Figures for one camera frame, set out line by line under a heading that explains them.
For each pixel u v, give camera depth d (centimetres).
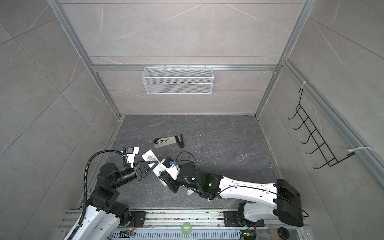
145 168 62
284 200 40
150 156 65
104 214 52
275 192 42
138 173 59
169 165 55
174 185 58
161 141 101
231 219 73
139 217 73
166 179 58
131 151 62
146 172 62
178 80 101
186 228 71
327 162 60
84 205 50
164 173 66
